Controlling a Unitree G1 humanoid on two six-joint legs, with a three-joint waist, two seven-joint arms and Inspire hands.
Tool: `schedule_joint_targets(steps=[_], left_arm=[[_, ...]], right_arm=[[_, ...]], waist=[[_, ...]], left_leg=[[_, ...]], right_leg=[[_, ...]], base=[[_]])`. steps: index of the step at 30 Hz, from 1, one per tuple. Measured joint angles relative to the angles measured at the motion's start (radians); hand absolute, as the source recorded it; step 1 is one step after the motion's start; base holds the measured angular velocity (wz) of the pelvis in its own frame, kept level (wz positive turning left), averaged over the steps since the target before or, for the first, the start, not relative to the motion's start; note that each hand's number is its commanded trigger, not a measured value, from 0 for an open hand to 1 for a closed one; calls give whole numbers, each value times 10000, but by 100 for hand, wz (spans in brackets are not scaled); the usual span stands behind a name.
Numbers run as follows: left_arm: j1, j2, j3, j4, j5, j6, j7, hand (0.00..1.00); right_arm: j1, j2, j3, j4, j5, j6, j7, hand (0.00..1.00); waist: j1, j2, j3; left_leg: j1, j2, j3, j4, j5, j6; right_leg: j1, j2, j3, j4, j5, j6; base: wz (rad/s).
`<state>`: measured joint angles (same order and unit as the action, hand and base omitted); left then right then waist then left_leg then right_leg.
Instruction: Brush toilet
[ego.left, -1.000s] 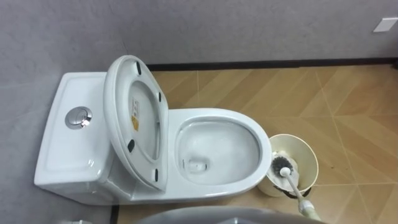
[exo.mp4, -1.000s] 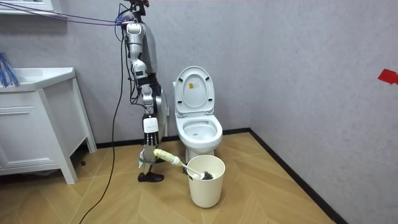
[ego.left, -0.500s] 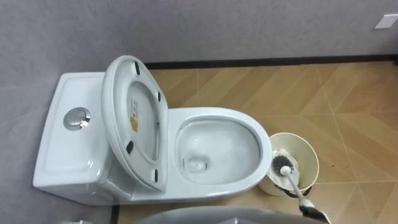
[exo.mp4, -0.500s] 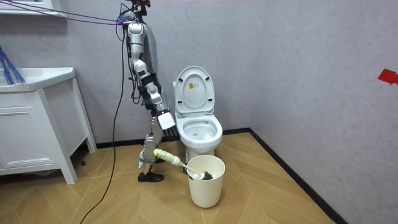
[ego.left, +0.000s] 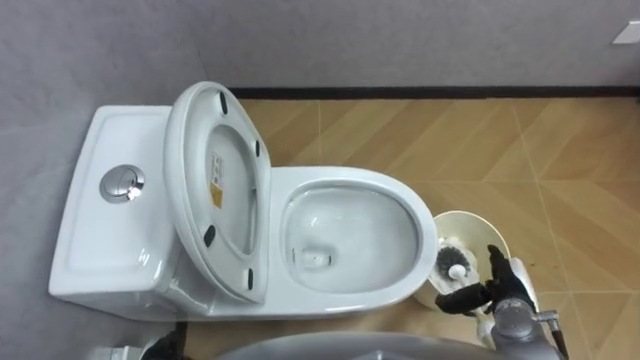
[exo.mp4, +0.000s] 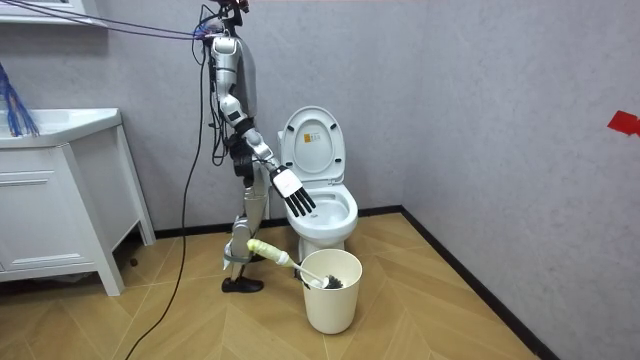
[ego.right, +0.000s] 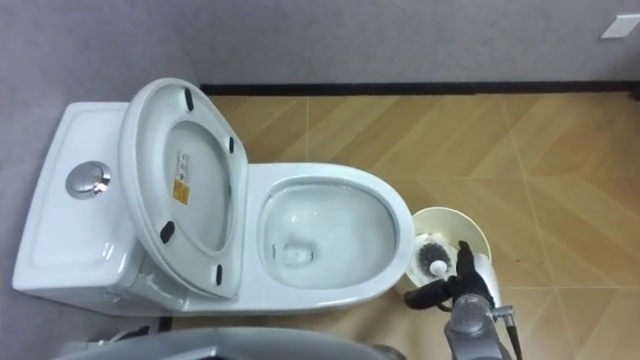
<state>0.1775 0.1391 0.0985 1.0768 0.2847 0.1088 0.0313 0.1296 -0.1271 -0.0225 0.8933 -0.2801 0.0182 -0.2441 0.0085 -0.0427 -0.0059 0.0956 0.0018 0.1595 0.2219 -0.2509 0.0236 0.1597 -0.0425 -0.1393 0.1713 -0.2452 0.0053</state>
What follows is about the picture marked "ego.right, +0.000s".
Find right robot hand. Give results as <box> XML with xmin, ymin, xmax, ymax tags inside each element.
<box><xmin>402</xmin><ymin>240</ymin><xmax>497</xmax><ymax>312</ymax></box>

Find white toilet brush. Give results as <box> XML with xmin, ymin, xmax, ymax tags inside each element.
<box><xmin>415</xmin><ymin>233</ymin><xmax>459</xmax><ymax>279</ymax></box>

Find cream waste bin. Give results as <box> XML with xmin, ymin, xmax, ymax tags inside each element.
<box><xmin>394</xmin><ymin>205</ymin><xmax>502</xmax><ymax>309</ymax></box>

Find white toilet lid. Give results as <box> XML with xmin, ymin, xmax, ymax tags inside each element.
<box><xmin>117</xmin><ymin>76</ymin><xmax>250</xmax><ymax>301</ymax></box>

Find white toilet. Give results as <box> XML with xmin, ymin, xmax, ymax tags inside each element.
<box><xmin>11</xmin><ymin>76</ymin><xmax>417</xmax><ymax>318</ymax></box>

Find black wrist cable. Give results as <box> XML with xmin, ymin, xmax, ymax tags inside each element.
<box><xmin>491</xmin><ymin>305</ymin><xmax>524</xmax><ymax>360</ymax></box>

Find white wall plate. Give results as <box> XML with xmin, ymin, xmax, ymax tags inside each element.
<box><xmin>599</xmin><ymin>13</ymin><xmax>640</xmax><ymax>41</ymax></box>

